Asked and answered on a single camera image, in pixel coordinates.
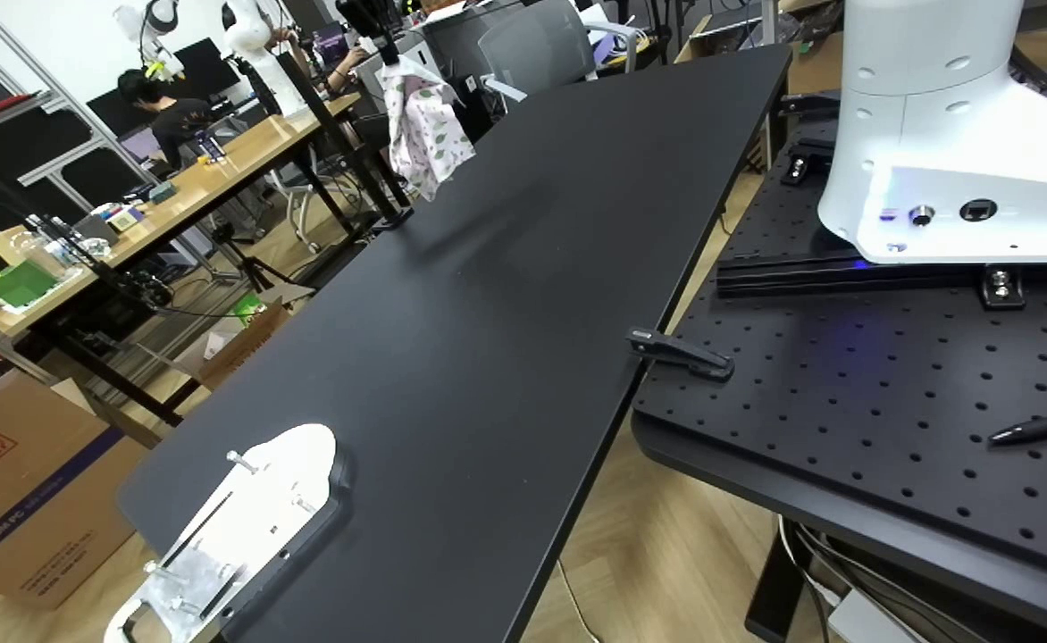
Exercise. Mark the person in black clothes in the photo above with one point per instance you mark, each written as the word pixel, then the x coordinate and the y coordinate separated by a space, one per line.
pixel 163 109

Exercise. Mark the black laptop screen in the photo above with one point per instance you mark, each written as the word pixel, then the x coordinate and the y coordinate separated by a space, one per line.
pixel 204 64

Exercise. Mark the grey office chair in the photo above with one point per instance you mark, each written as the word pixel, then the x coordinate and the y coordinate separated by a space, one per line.
pixel 524 44

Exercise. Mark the black perforated breadboard table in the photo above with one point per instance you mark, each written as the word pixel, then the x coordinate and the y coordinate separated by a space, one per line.
pixel 900 393

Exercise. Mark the black aluminium rail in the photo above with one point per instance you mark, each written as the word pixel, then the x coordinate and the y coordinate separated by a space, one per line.
pixel 785 271

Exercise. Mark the small brown cardboard box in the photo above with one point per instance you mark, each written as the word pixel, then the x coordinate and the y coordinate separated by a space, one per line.
pixel 240 345

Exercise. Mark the black pen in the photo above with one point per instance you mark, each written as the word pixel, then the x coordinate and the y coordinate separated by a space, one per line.
pixel 1039 427

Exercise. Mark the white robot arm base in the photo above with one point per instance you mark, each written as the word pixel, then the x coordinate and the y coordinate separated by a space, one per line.
pixel 950 131

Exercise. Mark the long wooden desk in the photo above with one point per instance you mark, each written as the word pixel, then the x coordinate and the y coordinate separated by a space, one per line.
pixel 204 181

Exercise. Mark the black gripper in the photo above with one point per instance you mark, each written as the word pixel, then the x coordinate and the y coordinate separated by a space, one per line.
pixel 364 15

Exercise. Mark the white metal mounting plate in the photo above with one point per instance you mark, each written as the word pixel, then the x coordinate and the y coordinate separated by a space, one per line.
pixel 253 506

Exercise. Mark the large cardboard box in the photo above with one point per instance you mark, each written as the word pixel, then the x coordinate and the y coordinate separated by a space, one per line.
pixel 22 487

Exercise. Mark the white cloth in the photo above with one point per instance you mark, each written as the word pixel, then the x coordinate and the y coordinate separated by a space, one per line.
pixel 425 132

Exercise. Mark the white metal frame shelf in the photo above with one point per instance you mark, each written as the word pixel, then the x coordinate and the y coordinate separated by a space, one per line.
pixel 60 131

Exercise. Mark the green flat pad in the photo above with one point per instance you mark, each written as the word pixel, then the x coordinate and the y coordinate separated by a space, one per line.
pixel 22 286

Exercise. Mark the silver bolt clamp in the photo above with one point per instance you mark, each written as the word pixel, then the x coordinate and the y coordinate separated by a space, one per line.
pixel 1002 286

